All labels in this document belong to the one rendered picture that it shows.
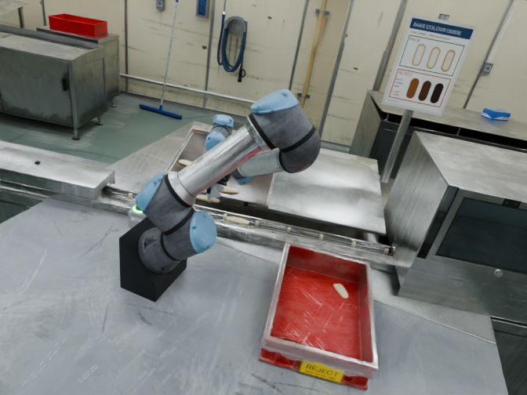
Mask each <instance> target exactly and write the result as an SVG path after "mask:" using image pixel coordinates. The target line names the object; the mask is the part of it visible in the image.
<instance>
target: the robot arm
mask: <svg viewBox="0 0 527 395"><path fill-rule="evenodd" d="M250 109H251V112H252V113H251V114H250V115H248V116H247V120H246V123H245V125H243V126H242V127H241V128H240V129H238V130H237V131H236V132H234V133H232V129H233V118H231V117H230V116H227V115H223V114H218V115H216V116H215V117H214V119H213V128H212V129H211V131H210V133H209V134H208V135H207V137H206V140H205V149H206V150H207V152H206V153H205V154H203V155H202V156H201V157H200V158H198V159H196V160H195V161H193V162H192V163H190V164H189V165H188V166H187V167H185V168H184V169H182V170H181V171H179V172H169V173H168V174H166V175H165V174H164V173H162V172H159V173H158V174H156V175H155V176H154V177H153V178H152V179H151V180H150V181H149V182H148V183H147V184H146V185H145V186H144V187H143V188H142V189H141V191H140V192H139V193H138V195H137V196H136V198H135V202H136V205H137V206H138V207H139V208H140V210H141V211H142V213H144V214H145V215H146V216H147V217H148V219H149V220H150V221H151V222H152V223H153V224H154V225H155V226H156V227H154V228H151V229H149V230H147V231H145V232H144V233H143V234H142V235H141V237H140V239H139V243H138V252H139V256H140V259H141V261H142V263H143V264H144V265H145V267H146V268H148V269H149V270H150V271H152V272H154V273H156V274H164V273H167V272H169V271H171V270H173V269H174V268H175V267H176V266H177V265H178V264H179V263H180V262H181V261H182V260H184V259H187V258H189V257H192V256H193V255H197V254H199V253H203V252H205V251H206V250H208V249H210V248H211V247H213V246H214V244H215V242H216V236H217V232H216V224H215V222H214V220H213V218H212V216H211V215H210V214H209V213H207V212H204V211H195V210H194V208H193V207H192V205H194V203H195V199H196V197H197V196H198V195H199V194H200V193H202V192H203V191H205V190H206V197H207V200H208V202H209V203H210V198H219V197H220V196H221V193H220V192H219V191H218V190H224V186H227V182H228V180H229V179H230V178H231V175H232V177H233V179H235V180H236V181H237V182H238V183H239V184H244V183H247V182H249V181H250V180H251V179H252V178H253V176H258V175H263V174H269V173H275V172H287V173H298V172H303V171H305V170H306V169H308V168H310V167H311V166H312V165H313V164H314V162H315V161H316V159H317V157H318V155H319V151H320V147H321V140H320V136H319V134H318V131H317V129H316V128H315V127H314V126H313V124H312V123H311V121H310V119H309V118H308V116H307V115H306V113H305V112H304V110H303V108H302V107H301V106H300V104H299V101H298V100H297V99H296V98H295V96H294V95H293V94H292V93H291V92H290V91H289V90H288V89H280V90H278V91H276V92H273V93H271V94H269V95H267V96H265V97H263V98H261V99H260V100H258V101H257V102H255V103H254V104H253V105H252V106H251V108H250ZM276 147H277V148H276ZM275 148H276V149H275ZM262 150H266V151H262ZM261 151H262V152H261ZM222 185H223V186H222Z"/></svg>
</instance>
